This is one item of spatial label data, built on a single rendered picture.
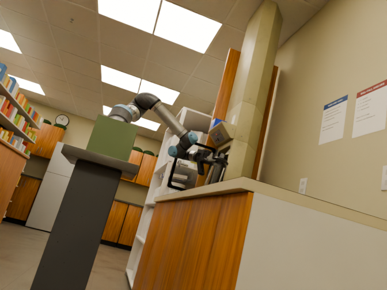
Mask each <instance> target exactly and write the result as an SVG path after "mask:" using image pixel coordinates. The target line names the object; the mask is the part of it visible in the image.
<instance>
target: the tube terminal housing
mask: <svg viewBox="0 0 387 290"><path fill-rule="evenodd" d="M235 114H236V117H235V121H234V124H233V125H236V131H235V134H234V139H232V140H230V141H228V142H226V143H224V144H223V145H221V146H219V147H218V152H221V153H223V154H226V153H227V151H228V150H229V149H230V151H229V156H228V159H227V162H228V163H229V164H228V166H227V169H226V172H225V174H224V177H223V181H226V180H230V179H233V178H237V177H242V176H245V177H248V178H251V176H252V171H253V165H254V162H255V156H256V151H257V145H258V142H259V136H260V131H261V125H262V122H263V115H262V114H261V113H260V111H259V110H258V108H257V107H256V105H253V104H250V103H247V102H245V101H241V102H240V103H239V104H238V105H236V106H235V107H234V108H233V109H231V110H230V111H229V112H227V114H226V117H225V121H227V123H230V124H231V123H232V118H233V116H234V115H235Z"/></svg>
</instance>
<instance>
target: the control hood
mask: <svg viewBox="0 0 387 290"><path fill-rule="evenodd" d="M217 130H220V132H221V134H222V135H223V137H224V140H223V141H221V142H219V143H218V144H215V142H214V140H213V138H212V136H211V134H213V133H214V132H215V131H217ZM235 131H236V125H233V124H230V123H227V122H224V121H221V122H220V123H219V124H217V125H216V126H215V127H213V128H212V129H211V130H209V131H208V134H209V136H210V137H211V139H212V141H213V142H214V144H215V146H216V147H219V146H221V145H223V144H224V143H226V142H228V141H230V140H232V139H234V134H235Z"/></svg>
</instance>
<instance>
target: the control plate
mask: <svg viewBox="0 0 387 290"><path fill-rule="evenodd" d="M211 136H212V138H213V140H214V142H215V144H218V143H219V142H221V141H223V140H224V137H223V135H222V134H221V132H220V130H217V131H215V132H214V133H213V134H211ZM217 138H218V139H219V141H218V139H217ZM216 140H217V141H216Z"/></svg>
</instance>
